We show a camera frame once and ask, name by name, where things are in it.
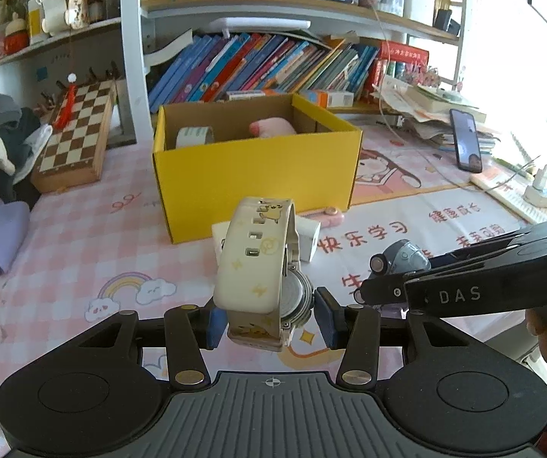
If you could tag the black smartphone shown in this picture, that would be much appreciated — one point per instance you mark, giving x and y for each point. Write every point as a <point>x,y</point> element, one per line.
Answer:
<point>466,140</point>

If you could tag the yellow cardboard box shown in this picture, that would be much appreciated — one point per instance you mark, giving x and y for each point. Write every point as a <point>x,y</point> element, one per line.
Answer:
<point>254,176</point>

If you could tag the red tassel ornament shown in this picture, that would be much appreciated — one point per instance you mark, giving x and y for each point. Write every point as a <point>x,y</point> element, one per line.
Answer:
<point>65,105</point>

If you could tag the orange and white carton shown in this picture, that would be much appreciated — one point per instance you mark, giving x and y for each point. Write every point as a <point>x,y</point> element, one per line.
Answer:
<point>330,99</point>

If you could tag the small pink round gadget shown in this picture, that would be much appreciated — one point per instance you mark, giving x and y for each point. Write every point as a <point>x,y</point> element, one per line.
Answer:
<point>333,213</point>

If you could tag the white pen holder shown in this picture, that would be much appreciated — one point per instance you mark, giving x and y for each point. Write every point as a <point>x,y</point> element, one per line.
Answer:
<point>419,7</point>

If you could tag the pink printed table mat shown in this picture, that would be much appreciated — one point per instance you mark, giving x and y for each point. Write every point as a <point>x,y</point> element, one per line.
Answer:
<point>87,248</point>

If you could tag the pile of clothes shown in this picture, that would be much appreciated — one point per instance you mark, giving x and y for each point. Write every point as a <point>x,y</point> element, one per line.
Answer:
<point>1,143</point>

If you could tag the grey toy figure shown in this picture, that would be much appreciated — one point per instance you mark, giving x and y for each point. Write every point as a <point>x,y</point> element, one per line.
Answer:
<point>407,260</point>

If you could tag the stack of papers and books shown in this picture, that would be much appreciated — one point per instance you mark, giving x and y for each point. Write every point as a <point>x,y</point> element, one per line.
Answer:
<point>426,105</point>

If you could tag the red book set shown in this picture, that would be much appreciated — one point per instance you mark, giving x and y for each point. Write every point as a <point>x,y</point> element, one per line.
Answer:
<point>404,57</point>

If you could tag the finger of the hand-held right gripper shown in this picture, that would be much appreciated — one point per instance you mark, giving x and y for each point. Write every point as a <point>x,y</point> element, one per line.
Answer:
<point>469,255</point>
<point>454,295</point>

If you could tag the white desk shelf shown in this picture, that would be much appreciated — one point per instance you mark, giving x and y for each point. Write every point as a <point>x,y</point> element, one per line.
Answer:
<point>132,57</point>

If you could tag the small white box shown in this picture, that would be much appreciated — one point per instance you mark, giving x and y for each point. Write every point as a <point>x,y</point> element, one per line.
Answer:
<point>307,241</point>

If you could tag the cream cartoon wrist watch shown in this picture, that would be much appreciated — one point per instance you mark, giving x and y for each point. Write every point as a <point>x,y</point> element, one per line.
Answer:
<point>249,257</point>

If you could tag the tape roll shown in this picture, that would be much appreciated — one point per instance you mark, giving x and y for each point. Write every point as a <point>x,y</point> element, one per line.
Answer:
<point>192,137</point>

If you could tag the row of colourful books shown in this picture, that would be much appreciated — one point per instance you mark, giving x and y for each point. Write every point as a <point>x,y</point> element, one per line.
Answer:
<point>263,64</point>

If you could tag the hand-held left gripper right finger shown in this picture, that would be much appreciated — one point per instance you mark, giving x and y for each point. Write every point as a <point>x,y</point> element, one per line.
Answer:
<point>328,319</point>

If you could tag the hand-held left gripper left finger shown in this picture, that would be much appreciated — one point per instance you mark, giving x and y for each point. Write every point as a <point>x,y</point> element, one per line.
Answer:
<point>216,328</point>

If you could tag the wooden chessboard box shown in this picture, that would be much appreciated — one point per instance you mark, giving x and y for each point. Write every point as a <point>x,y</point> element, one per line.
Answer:
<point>77,129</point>

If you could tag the red and white doll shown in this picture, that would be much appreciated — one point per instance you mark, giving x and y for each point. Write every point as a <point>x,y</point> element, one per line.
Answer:
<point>15,33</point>

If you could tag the pink plush toy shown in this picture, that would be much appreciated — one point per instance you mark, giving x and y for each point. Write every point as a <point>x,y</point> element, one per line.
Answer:
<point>273,128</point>

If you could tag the small black box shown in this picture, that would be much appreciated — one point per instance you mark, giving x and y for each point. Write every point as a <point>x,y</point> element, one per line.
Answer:
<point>446,21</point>

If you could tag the white power strip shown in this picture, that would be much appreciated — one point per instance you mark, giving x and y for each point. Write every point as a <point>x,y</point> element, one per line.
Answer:
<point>507,195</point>

